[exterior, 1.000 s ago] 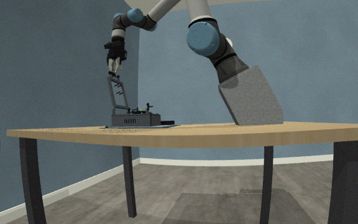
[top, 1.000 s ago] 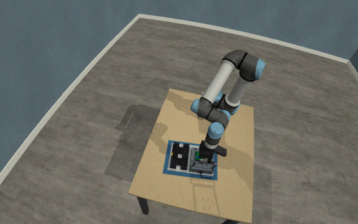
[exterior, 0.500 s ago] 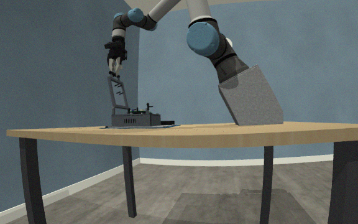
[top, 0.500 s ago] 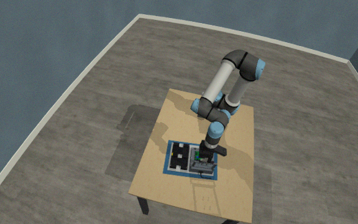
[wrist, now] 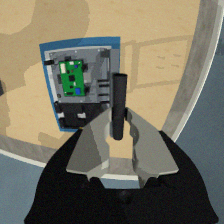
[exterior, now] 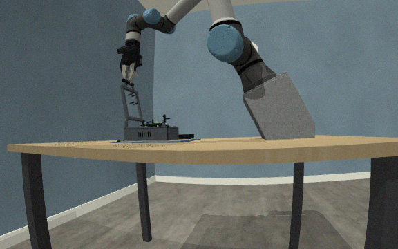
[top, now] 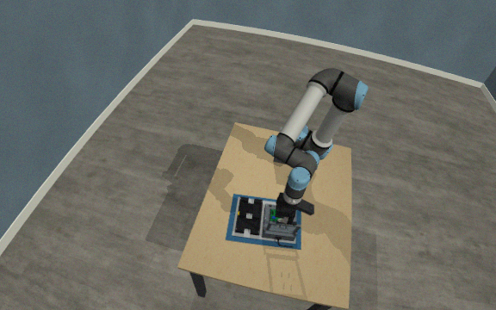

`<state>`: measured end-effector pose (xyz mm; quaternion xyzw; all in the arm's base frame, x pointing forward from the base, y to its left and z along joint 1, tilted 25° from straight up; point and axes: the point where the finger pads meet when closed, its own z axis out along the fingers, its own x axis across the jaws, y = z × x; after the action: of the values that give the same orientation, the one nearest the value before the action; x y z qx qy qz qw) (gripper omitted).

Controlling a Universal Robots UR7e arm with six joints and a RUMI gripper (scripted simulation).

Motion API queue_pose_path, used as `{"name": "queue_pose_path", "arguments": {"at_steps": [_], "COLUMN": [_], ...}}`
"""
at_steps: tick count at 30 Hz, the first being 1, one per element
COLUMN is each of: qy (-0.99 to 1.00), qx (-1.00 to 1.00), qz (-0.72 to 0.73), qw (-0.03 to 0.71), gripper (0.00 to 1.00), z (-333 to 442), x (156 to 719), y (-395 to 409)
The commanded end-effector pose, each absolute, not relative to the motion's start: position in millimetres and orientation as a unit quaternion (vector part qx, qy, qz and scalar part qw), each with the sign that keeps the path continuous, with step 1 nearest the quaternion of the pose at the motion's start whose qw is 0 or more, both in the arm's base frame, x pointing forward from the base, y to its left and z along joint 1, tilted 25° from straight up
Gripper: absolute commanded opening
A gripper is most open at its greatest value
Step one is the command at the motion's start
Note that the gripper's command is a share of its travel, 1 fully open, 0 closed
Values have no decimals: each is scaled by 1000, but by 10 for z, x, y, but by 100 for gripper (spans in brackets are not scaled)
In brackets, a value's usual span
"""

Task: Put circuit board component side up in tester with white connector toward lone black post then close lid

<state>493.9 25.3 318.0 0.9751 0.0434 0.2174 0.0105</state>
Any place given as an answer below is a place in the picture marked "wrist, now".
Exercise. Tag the green circuit board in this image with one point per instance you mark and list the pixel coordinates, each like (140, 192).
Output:
(72, 78)

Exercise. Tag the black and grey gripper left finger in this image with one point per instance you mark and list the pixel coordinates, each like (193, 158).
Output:
(84, 155)

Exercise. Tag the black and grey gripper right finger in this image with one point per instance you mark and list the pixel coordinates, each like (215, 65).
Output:
(157, 155)

